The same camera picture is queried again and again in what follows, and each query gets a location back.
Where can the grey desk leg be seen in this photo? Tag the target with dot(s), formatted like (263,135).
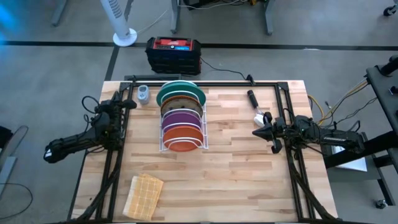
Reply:
(269,18)
(129,9)
(59,12)
(175,18)

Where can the red and black power station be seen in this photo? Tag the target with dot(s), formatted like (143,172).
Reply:
(172,62)

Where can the patterned plate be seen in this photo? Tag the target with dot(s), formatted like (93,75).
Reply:
(182,104)

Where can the black equipment cart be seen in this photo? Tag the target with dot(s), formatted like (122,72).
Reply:
(382,90)

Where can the white paper booklet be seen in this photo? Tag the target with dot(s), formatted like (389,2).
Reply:
(351,163)

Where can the grey box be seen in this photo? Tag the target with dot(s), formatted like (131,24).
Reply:
(351,176)

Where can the white tower fan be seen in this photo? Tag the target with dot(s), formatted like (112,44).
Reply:
(124,39)

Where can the plain orange plate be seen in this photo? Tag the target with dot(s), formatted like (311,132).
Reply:
(183,132)

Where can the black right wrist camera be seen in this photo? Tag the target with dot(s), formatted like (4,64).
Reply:
(277,146)

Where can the purple plate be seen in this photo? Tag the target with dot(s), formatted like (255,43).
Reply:
(182,119)

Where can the green plate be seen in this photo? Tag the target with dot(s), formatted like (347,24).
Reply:
(180,90)

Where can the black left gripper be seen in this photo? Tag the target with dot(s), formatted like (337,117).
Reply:
(110,112)

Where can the black caster wheel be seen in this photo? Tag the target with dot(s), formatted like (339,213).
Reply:
(381,204)
(389,11)

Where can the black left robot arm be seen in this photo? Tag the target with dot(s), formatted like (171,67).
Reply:
(74,141)

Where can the black bar behind table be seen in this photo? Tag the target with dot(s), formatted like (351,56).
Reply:
(155,77)

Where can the yellow checked cloth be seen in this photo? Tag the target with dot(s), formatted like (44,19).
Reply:
(143,197)

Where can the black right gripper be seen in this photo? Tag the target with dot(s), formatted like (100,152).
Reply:
(284,130)

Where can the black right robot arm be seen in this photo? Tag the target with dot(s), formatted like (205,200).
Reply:
(339,140)

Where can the small grey cup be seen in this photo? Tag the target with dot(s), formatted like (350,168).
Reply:
(143,95)

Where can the black aluminium table frame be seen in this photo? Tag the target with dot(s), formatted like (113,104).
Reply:
(124,86)

